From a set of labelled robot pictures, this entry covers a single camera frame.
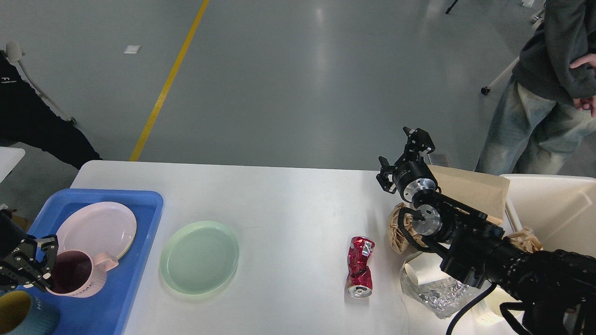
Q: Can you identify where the light green plate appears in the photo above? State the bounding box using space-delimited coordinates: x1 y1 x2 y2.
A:
159 221 240 295

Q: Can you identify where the crumpled clear plastic wrap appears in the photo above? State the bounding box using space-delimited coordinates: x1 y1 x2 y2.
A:
400 252 481 319

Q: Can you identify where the person in grey hoodie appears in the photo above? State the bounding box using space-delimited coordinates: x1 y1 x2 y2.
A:
475 0 596 175

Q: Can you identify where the teal mug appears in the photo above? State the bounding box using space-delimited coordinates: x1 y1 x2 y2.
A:
0 290 61 335

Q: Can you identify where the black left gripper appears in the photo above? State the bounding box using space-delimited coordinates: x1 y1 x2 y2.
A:
0 212 58 291

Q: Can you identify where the pink plate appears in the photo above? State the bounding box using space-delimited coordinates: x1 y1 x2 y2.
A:
56 201 137 259

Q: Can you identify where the white paper cup lower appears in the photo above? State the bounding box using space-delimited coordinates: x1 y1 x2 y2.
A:
483 286 520 322

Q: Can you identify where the white plastic bin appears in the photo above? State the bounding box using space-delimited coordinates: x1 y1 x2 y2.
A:
504 174 596 257

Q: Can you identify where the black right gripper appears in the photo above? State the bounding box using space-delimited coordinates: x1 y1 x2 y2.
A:
376 127 438 203

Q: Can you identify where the crushed red soda can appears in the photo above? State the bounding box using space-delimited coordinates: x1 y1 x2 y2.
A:
345 236 375 298

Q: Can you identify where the blue plastic tray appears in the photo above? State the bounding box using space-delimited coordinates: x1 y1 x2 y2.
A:
29 188 163 335

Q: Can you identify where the pink mug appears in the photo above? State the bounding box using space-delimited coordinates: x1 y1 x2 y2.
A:
47 250 119 298

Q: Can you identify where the white office chair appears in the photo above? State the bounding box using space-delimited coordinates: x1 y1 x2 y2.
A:
480 0 546 96

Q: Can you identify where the person in black clothes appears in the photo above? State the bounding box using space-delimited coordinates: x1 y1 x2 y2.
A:
0 55 102 170

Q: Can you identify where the white paper cup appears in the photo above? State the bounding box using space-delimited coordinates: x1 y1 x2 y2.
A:
404 257 450 286
483 286 520 322

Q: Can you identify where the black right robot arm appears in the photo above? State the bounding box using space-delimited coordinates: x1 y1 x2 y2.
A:
376 127 596 335

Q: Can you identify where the brown paper bag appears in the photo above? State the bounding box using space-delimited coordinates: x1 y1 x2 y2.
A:
428 165 509 225

